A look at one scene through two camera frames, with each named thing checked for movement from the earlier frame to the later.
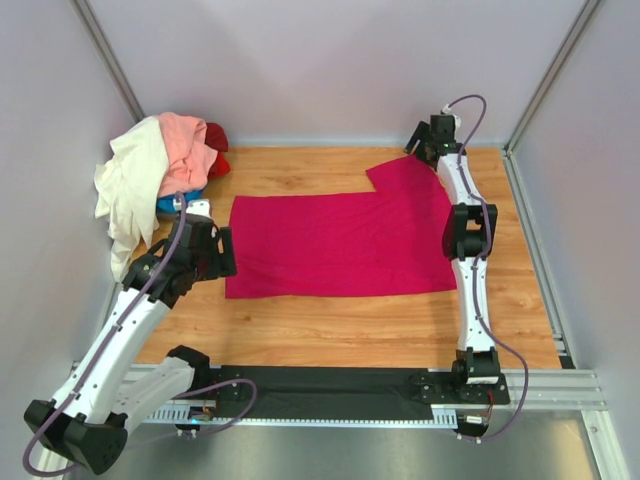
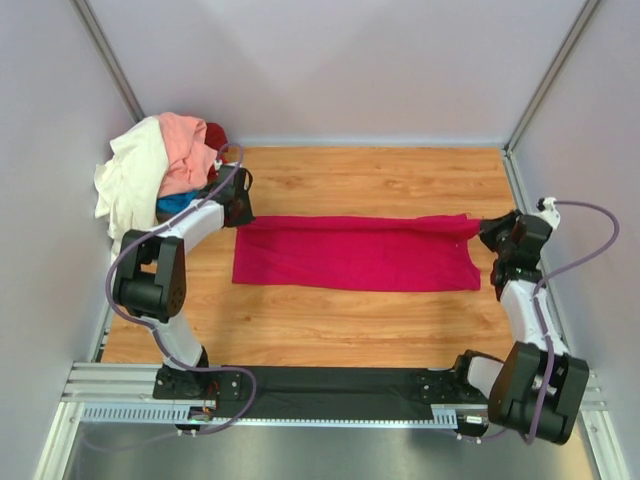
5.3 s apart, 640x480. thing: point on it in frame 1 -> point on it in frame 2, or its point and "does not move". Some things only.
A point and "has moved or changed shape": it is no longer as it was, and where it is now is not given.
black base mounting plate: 300,392 does not move
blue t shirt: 164,204 does not move
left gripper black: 224,263 -> 247,217
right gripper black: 421,133 -> 488,228
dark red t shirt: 216,137 does not move
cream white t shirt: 129,182 does not move
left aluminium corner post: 111,57 does not move
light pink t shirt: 189,156 does not move
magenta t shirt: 390,240 has moved or changed shape
